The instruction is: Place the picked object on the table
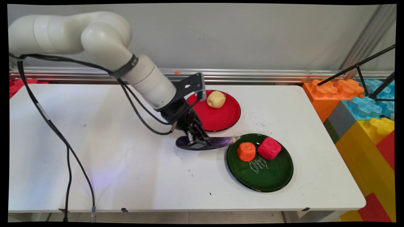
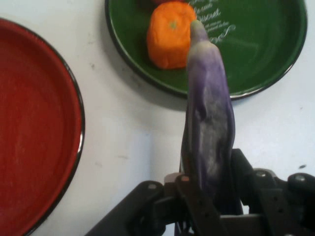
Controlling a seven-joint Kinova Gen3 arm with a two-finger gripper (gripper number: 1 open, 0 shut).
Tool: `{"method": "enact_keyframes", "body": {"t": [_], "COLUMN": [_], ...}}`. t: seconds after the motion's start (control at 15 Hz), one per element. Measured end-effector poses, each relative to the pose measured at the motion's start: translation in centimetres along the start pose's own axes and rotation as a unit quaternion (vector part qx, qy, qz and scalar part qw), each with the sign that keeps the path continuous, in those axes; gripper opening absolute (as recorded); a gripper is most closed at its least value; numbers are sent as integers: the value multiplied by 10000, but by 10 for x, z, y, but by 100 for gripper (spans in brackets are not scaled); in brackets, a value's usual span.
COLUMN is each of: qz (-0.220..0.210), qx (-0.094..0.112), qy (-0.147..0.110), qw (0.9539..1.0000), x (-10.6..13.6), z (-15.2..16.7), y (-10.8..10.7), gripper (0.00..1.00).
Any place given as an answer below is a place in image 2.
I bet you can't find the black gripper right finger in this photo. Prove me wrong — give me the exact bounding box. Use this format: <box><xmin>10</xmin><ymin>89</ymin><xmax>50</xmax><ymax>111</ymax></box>
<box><xmin>231</xmin><ymin>148</ymin><xmax>315</xmax><ymax>236</ymax></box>

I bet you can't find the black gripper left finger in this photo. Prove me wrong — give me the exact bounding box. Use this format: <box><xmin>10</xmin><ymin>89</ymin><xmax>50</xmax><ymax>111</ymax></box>
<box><xmin>85</xmin><ymin>173</ymin><xmax>229</xmax><ymax>236</ymax></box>

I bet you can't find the purple toy eggplant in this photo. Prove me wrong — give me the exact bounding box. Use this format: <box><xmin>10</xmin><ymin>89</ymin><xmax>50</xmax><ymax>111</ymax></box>
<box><xmin>179</xmin><ymin>20</ymin><xmax>237</xmax><ymax>214</ymax></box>

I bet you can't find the red enamel plate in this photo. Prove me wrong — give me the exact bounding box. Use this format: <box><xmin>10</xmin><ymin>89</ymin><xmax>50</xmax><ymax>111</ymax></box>
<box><xmin>0</xmin><ymin>17</ymin><xmax>86</xmax><ymax>236</ymax></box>

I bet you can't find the green enamel plate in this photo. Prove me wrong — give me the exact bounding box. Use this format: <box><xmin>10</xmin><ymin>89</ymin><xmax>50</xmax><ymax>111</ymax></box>
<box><xmin>104</xmin><ymin>0</ymin><xmax>308</xmax><ymax>100</ymax></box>

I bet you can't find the orange soft toy fruit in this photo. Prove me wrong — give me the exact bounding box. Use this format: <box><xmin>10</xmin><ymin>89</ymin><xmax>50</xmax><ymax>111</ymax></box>
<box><xmin>146</xmin><ymin>1</ymin><xmax>197</xmax><ymax>70</ymax></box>

